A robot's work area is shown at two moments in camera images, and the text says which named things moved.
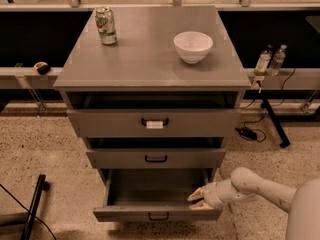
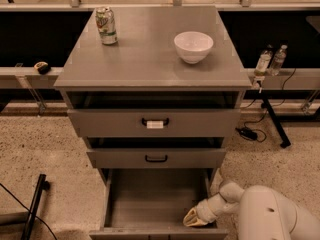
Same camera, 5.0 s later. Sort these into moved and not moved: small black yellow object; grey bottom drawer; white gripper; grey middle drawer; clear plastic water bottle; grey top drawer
Moved: white gripper; grey bottom drawer
Not moved: grey top drawer; grey middle drawer; small black yellow object; clear plastic water bottle
